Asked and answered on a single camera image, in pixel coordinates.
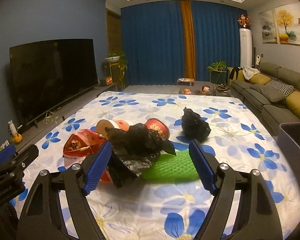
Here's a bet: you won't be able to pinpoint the green foam net sleeve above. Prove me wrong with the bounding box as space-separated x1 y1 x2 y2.
141 150 199 184

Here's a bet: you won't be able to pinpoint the red printed snack bag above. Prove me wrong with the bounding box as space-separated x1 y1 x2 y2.
63 129 107 168

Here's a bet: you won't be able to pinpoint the black plastic bag sheet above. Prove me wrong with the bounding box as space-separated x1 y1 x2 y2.
106 123 176 188

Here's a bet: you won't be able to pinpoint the red white plastic bag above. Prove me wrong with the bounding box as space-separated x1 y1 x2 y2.
101 170 113 183

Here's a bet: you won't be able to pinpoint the white red paper cup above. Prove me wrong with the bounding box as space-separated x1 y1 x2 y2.
95 119 131 138

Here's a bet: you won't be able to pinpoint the grey plastic trash bin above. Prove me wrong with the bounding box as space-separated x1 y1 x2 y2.
277 122 300 187

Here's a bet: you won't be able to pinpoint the orange gourd ornament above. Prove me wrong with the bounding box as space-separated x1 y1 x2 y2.
8 120 23 144

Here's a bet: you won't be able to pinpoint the dark tv cabinet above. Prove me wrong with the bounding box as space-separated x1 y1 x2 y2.
15 83 117 152

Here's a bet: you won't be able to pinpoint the floral blue white tablecloth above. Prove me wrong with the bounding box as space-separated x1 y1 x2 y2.
24 92 300 239

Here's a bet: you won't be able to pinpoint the dark coffee table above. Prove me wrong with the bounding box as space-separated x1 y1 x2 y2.
178 81 232 97

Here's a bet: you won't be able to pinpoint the orange glowing speaker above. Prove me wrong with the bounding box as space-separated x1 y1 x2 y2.
100 76 113 86

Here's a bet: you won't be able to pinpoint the box on coffee table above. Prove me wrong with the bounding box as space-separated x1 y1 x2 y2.
177 78 195 86

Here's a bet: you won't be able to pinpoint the potted green plant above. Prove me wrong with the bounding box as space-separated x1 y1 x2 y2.
207 61 228 85

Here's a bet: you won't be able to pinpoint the grey cushion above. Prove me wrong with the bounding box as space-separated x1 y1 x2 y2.
250 85 286 103

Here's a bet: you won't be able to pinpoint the grey sectional sofa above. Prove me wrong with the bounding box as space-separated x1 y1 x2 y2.
229 62 300 135

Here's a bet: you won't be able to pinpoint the black flat television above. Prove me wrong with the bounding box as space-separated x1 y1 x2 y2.
10 38 98 125

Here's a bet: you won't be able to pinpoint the far mustard cushion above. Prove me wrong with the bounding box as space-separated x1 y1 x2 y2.
248 73 271 85

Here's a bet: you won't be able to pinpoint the mustard cushion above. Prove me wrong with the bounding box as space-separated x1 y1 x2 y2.
286 91 300 119
248 73 271 85

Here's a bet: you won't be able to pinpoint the white cloth on sofa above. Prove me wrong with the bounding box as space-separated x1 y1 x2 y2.
242 67 260 80

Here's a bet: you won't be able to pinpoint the plant on left stand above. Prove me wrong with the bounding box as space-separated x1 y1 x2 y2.
104 51 128 91

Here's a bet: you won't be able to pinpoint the orange curtain strip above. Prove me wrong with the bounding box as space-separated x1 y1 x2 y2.
180 1 196 80

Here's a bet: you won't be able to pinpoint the black white patterned cushion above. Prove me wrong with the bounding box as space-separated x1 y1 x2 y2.
266 80 294 97

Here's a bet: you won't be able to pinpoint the white standing air conditioner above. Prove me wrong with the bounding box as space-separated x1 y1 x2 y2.
239 28 253 68

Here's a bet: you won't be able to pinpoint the blue window curtains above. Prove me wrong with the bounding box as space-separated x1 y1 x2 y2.
121 1 246 85

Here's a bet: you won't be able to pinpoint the red flower decoration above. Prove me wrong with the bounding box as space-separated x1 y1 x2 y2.
237 14 250 29

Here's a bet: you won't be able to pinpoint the small landscape painting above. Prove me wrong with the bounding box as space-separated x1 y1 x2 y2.
259 10 277 43

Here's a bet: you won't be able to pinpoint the sailboat tree painting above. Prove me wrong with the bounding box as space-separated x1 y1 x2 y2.
274 2 300 46

